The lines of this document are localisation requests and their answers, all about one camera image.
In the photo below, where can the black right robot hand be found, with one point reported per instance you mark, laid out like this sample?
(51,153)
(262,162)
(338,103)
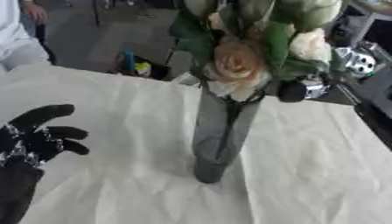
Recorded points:
(292,92)

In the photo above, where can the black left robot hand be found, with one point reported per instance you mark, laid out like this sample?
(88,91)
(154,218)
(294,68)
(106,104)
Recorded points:
(42,143)

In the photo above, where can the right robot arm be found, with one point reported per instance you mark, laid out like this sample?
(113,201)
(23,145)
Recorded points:
(375,93)

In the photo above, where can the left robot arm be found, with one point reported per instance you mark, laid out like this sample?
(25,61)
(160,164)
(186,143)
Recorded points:
(15,189)

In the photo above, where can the grey glass vase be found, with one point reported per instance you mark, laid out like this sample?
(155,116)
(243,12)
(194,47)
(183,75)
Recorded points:
(224,140)

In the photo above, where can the green leafy flower bunch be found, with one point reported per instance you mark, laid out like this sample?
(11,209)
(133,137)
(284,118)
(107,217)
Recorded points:
(278,43)

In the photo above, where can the white artificial rose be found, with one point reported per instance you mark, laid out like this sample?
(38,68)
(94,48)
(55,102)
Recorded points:
(310,45)

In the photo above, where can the peach artificial rose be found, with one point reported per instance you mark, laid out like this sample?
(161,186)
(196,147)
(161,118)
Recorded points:
(239,59)

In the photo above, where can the person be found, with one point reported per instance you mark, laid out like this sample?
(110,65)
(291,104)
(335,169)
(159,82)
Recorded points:
(15,40)

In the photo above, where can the grey furniture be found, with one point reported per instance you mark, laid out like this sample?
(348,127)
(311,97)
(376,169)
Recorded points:
(375,20)

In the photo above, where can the blue bottle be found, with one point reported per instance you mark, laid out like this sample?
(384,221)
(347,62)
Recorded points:
(128,61)

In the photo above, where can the yellow and white object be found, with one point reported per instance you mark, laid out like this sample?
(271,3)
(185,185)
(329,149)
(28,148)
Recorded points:
(143,70)

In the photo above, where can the person's hand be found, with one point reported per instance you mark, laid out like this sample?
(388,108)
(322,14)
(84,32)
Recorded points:
(35,12)

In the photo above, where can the dark bag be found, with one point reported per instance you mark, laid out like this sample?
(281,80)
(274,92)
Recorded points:
(153,71)

